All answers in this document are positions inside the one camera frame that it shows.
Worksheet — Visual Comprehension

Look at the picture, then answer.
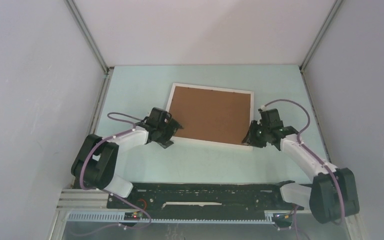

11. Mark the brown backing board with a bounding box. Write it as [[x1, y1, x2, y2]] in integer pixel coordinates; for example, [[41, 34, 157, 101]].
[[167, 85, 253, 146]]

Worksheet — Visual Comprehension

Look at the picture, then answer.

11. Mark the corner aluminium profile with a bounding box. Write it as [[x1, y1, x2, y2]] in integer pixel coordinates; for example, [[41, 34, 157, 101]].
[[299, 0, 345, 73], [64, 0, 110, 75]]

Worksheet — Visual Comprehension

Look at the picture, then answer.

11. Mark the white toothed cable duct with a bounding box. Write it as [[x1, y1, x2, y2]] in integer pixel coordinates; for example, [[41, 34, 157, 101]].
[[66, 211, 274, 224]]

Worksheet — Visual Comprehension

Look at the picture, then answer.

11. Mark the right corner aluminium profile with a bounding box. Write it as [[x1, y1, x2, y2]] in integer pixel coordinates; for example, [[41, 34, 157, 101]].
[[299, 0, 345, 73]]

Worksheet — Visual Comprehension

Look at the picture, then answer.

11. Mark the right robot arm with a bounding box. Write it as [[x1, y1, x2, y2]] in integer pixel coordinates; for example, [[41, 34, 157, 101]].
[[242, 108, 360, 224]]

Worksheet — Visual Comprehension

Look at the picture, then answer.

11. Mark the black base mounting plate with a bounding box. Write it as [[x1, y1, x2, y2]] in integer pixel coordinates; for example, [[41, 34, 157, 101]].
[[106, 181, 312, 220]]

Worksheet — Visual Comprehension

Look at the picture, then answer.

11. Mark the white picture frame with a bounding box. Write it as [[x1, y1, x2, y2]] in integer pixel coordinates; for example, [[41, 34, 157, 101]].
[[165, 82, 255, 152]]

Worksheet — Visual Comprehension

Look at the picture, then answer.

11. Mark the left corner aluminium profile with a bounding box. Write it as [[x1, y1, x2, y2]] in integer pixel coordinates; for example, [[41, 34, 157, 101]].
[[64, 0, 110, 75]]

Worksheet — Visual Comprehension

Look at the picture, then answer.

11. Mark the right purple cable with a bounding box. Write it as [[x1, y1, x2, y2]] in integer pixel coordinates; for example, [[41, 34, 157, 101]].
[[259, 98, 347, 240]]

